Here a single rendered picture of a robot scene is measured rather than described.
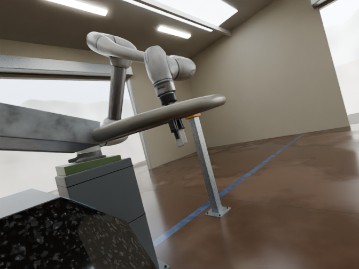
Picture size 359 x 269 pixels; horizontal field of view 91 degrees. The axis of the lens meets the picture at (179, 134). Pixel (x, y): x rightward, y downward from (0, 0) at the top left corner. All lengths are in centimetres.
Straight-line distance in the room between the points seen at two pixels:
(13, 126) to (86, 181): 85
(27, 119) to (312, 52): 631
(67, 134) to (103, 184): 85
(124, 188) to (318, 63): 588
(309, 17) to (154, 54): 601
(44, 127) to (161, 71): 53
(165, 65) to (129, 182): 79
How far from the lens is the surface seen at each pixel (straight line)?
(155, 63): 79
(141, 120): 34
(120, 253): 28
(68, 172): 118
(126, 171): 125
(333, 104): 625
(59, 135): 36
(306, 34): 651
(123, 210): 126
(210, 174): 186
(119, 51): 107
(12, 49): 601
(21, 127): 35
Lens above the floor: 86
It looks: level
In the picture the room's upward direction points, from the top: 15 degrees counter-clockwise
